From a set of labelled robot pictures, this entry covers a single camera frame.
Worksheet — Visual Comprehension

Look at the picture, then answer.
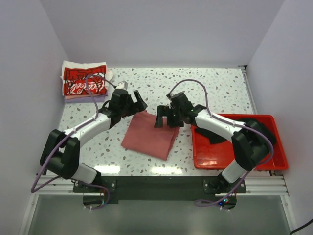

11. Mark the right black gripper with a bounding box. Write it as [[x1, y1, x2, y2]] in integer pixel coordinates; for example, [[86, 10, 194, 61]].
[[155, 105, 184, 128]]

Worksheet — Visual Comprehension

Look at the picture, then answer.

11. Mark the pink t shirt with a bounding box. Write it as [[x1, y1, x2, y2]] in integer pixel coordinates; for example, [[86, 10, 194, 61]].
[[121, 111, 179, 161]]

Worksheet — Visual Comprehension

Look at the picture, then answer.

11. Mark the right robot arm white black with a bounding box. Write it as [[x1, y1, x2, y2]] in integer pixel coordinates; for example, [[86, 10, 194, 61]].
[[154, 93, 276, 192]]

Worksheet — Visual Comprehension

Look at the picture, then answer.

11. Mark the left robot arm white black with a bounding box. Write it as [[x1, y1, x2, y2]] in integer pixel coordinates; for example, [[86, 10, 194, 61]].
[[40, 89, 147, 192]]

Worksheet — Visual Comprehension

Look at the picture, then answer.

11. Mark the folded lavender shirt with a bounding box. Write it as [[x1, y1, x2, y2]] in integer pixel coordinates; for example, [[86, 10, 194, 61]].
[[64, 94, 107, 103]]

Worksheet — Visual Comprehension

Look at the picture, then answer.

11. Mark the black t shirt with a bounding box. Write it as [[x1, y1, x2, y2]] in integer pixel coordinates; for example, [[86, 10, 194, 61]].
[[194, 116, 276, 145]]

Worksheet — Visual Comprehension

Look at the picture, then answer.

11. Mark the red plastic tray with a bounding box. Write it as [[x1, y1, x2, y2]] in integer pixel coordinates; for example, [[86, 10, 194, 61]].
[[191, 114, 289, 171]]

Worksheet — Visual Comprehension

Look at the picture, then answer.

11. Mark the folded light pink shirt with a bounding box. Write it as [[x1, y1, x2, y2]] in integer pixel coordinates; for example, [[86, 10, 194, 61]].
[[64, 95, 85, 100]]

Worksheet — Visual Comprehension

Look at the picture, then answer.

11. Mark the folded red print white shirt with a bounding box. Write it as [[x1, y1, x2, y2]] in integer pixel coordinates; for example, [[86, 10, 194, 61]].
[[61, 60, 113, 96]]

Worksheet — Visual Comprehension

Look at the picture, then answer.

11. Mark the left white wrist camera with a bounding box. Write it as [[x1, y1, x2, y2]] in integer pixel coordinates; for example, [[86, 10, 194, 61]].
[[115, 81, 128, 90]]

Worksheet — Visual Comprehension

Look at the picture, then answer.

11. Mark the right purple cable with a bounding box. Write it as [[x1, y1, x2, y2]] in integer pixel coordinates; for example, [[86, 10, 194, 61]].
[[166, 80, 274, 208]]

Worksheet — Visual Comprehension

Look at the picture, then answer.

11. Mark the aluminium frame rail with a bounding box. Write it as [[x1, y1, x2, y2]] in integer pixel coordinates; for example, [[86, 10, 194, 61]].
[[34, 175, 288, 196]]

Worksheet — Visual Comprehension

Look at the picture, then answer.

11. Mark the black power cable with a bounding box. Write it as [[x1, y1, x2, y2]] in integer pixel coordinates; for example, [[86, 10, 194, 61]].
[[290, 219, 313, 235]]

